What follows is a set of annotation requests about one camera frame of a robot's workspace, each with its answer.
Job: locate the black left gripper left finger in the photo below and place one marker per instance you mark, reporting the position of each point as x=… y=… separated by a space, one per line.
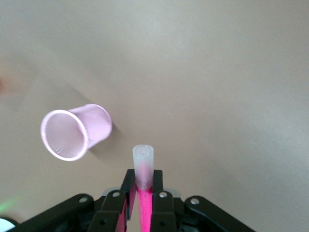
x=111 y=212

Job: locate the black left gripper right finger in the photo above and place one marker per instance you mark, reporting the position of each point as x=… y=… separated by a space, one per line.
x=164 y=212

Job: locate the pink marker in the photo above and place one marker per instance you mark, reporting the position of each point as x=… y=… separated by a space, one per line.
x=144 y=169

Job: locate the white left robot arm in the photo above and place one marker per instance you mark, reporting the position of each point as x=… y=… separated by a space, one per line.
x=6 y=226

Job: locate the pink mesh cup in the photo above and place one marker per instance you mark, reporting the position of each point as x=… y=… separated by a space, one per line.
x=96 y=123

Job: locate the brown table cover mat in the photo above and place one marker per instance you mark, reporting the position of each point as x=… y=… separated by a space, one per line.
x=193 y=72

